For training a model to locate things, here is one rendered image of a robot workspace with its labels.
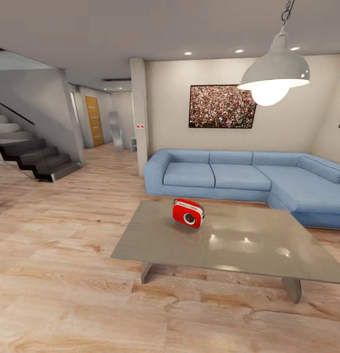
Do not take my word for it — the radio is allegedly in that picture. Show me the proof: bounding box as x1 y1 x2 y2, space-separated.
173 199 205 228

